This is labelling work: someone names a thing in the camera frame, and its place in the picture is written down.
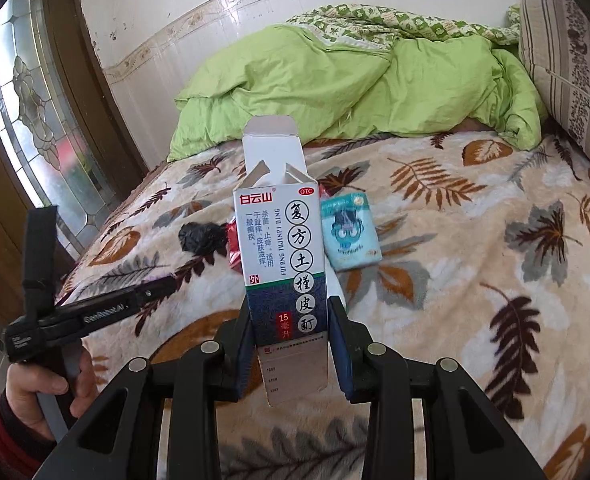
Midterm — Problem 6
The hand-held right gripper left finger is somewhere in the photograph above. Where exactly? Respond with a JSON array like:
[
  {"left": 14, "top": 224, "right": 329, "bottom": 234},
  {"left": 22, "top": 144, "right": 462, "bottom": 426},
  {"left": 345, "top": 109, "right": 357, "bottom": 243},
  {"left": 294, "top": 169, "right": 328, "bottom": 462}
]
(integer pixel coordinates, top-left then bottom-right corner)
[{"left": 32, "top": 296, "right": 262, "bottom": 480}]

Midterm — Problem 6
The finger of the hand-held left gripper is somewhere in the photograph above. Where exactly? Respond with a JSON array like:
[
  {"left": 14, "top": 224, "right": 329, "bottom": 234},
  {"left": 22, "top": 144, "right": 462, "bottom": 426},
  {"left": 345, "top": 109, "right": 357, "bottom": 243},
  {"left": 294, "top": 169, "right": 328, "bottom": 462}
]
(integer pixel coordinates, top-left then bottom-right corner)
[{"left": 125, "top": 276, "right": 177, "bottom": 311}]

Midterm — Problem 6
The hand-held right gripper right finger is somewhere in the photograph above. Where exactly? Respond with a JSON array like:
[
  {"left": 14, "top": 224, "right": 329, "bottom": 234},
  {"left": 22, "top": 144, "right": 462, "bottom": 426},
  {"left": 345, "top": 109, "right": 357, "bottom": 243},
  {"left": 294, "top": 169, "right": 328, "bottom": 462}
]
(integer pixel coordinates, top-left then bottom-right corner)
[{"left": 326, "top": 296, "right": 548, "bottom": 480}]

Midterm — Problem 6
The black plastic bag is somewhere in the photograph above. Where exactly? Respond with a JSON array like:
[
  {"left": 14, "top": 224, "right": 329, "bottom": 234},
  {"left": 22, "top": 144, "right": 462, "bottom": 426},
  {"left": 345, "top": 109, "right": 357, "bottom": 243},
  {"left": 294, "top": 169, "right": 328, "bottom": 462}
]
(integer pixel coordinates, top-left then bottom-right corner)
[{"left": 178, "top": 221, "right": 227, "bottom": 256}]

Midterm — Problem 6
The white and blue medicine carton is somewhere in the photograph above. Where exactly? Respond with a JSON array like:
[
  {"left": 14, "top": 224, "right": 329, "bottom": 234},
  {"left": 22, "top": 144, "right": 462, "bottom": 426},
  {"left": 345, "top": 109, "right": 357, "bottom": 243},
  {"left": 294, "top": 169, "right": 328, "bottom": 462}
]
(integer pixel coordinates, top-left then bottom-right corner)
[{"left": 232, "top": 115, "right": 332, "bottom": 407}]

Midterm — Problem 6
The teal tissue pack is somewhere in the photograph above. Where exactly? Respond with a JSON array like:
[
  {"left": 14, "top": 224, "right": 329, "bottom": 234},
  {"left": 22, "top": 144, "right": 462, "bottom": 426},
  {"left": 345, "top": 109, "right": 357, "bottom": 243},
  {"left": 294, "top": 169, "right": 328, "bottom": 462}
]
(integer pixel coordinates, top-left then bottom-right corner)
[{"left": 321, "top": 194, "right": 383, "bottom": 272}]

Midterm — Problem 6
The person's left forearm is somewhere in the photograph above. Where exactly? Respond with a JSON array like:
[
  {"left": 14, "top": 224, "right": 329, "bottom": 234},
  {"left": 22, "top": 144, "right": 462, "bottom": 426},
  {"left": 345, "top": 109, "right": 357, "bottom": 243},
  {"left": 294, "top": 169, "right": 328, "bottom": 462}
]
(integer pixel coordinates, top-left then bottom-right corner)
[{"left": 0, "top": 395, "right": 58, "bottom": 480}]

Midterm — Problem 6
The person's left hand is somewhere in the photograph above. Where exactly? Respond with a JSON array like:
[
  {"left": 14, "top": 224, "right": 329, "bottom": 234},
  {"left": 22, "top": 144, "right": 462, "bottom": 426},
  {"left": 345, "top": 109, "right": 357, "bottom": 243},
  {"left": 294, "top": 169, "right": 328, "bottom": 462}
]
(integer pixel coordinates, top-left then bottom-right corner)
[{"left": 5, "top": 337, "right": 98, "bottom": 441}]

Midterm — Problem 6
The leaf-print fleece blanket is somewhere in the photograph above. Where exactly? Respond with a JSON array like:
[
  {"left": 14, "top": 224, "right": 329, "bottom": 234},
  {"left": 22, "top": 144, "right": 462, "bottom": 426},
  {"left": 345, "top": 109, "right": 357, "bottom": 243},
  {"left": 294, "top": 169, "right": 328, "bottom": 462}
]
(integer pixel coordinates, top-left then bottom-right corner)
[{"left": 50, "top": 127, "right": 590, "bottom": 480}]

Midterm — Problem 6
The wooden door with stained glass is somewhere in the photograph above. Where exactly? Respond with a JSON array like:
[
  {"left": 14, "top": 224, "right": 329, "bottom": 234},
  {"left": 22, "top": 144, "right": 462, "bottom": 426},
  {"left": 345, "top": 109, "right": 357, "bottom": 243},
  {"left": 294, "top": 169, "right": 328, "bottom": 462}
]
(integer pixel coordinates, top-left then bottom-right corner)
[{"left": 0, "top": 0, "right": 151, "bottom": 376}]

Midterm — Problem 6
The green duvet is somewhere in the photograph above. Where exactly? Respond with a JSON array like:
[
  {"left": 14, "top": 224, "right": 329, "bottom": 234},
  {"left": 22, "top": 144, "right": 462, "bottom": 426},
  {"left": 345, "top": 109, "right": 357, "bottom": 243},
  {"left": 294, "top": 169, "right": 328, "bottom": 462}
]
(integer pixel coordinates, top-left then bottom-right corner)
[{"left": 167, "top": 25, "right": 548, "bottom": 163}]

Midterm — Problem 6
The green patterned quilt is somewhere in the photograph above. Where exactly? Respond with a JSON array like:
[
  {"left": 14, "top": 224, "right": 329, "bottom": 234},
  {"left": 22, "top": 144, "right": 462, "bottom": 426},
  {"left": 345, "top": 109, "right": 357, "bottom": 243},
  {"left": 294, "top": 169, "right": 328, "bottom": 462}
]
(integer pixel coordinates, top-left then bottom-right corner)
[{"left": 285, "top": 2, "right": 523, "bottom": 53}]

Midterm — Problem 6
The striped floral cushion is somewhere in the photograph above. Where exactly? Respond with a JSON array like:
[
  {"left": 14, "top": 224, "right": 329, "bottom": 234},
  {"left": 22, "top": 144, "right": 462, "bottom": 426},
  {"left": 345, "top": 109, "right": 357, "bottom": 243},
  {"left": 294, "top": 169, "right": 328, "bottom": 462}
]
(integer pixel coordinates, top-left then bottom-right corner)
[{"left": 518, "top": 0, "right": 590, "bottom": 188}]

